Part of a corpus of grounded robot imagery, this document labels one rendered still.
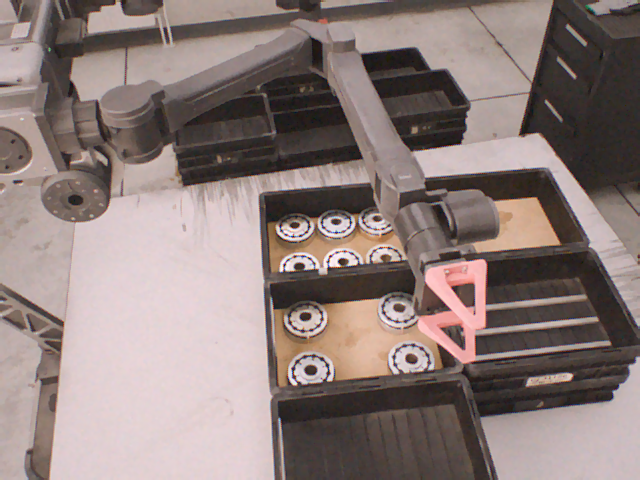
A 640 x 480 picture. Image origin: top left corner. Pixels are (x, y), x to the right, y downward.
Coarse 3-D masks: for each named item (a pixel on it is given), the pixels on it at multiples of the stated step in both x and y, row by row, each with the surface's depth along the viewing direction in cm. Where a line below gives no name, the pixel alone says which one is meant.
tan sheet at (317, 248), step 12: (276, 240) 163; (360, 240) 162; (384, 240) 162; (396, 240) 162; (276, 252) 160; (288, 252) 160; (300, 252) 160; (312, 252) 160; (324, 252) 159; (360, 252) 159; (276, 264) 157
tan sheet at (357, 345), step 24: (336, 312) 146; (360, 312) 146; (336, 336) 141; (360, 336) 141; (384, 336) 141; (408, 336) 141; (288, 360) 137; (336, 360) 137; (360, 360) 137; (384, 360) 137
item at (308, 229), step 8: (288, 216) 165; (296, 216) 165; (304, 216) 164; (280, 224) 163; (304, 224) 162; (312, 224) 162; (280, 232) 160; (288, 232) 160; (304, 232) 160; (312, 232) 161; (288, 240) 159; (296, 240) 158
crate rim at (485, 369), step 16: (496, 256) 144; (512, 256) 144; (528, 256) 144; (544, 256) 144; (592, 256) 144; (624, 304) 134; (592, 352) 125; (624, 352) 125; (464, 368) 124; (480, 368) 123; (496, 368) 123; (512, 368) 124; (528, 368) 125; (544, 368) 126
